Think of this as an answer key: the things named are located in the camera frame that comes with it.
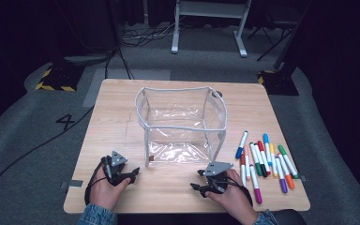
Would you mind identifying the orange marker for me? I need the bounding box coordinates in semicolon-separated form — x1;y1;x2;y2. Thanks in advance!
277;153;295;190

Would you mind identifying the dark blue marker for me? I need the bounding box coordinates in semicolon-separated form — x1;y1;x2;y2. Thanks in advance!
234;130;249;159

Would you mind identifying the pink marker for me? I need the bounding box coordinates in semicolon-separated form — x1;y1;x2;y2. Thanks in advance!
243;144;251;182

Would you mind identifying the red marker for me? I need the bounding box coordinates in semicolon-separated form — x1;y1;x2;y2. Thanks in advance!
257;140;272;176

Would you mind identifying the long black floor cable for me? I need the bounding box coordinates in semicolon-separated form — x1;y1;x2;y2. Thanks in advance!
0;106;95;210

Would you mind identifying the hand-held gripper black cable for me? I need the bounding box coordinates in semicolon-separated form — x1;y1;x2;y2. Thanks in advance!
226;176;253;205
83;156;111;205

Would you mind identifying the yellow marker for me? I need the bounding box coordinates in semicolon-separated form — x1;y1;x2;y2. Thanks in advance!
269;143;279;178

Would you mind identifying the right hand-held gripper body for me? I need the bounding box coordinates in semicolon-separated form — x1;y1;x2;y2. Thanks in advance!
201;160;234;199

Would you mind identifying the dark green marker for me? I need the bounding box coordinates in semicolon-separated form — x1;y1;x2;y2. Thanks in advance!
248;142;263;177

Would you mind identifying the right hand-held gripper black cable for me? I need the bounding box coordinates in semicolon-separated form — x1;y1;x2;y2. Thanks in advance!
226;176;253;205

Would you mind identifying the bright green marker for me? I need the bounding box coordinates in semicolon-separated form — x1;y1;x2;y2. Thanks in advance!
277;143;300;180

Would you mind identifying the red-orange marker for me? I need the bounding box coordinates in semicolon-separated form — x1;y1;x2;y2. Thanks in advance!
239;153;248;188

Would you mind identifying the white desk frame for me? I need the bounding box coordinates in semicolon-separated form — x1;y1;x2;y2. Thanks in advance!
171;0;253;59

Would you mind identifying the black marker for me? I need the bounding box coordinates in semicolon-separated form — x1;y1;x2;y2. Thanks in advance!
253;143;269;178

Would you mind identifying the light blue marker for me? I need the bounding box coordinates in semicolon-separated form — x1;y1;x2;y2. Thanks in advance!
262;133;274;167

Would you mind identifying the purple marker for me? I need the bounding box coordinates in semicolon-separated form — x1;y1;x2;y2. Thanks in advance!
275;156;289;194

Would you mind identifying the left hand-held gripper black cable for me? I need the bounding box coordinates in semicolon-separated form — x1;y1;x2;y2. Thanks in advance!
83;156;111;205

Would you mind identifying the black folding stand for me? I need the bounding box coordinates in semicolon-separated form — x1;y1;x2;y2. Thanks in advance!
247;12;298;62

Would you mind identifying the bundle of floor cables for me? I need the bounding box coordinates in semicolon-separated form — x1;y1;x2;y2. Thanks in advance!
121;22;182;48

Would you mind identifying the black yellow striped stand base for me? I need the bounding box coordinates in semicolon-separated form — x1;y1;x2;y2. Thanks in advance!
257;68;300;97
35;60;85;93

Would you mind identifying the magenta marker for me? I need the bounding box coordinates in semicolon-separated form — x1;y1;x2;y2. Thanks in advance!
248;164;263;205

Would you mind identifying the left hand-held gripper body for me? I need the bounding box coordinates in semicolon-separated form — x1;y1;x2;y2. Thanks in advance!
101;150;132;188

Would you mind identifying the clear plastic pouch white trim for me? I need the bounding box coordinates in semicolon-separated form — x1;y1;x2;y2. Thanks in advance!
134;86;228;168

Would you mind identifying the person's left hand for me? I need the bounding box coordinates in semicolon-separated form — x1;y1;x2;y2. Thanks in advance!
88;170;131;211

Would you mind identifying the person's right hand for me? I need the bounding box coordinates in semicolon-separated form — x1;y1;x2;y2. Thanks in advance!
204;168;260;225

